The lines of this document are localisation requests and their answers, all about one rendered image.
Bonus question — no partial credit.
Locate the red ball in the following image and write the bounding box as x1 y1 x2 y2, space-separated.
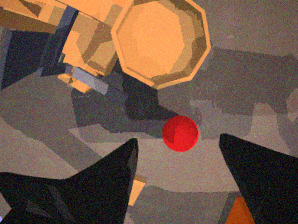
162 116 198 152

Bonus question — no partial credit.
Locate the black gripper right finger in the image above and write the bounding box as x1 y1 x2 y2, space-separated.
218 133 298 224

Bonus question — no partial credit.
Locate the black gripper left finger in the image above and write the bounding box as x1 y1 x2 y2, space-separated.
0 137 138 224

